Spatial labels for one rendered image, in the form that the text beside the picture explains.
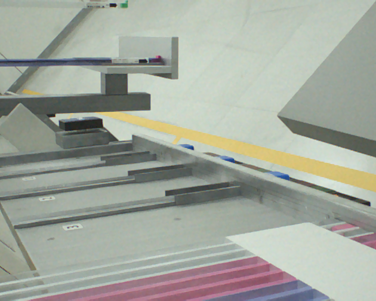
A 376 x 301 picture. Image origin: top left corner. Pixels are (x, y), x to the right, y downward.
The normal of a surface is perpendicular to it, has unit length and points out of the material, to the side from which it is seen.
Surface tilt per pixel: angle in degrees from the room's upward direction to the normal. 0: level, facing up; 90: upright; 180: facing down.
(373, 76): 0
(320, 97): 0
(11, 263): 90
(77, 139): 90
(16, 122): 90
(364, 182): 0
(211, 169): 47
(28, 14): 90
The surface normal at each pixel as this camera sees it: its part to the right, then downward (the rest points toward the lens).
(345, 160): -0.67, -0.65
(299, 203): -0.92, 0.11
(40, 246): -0.06, -0.99
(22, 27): 0.38, 0.12
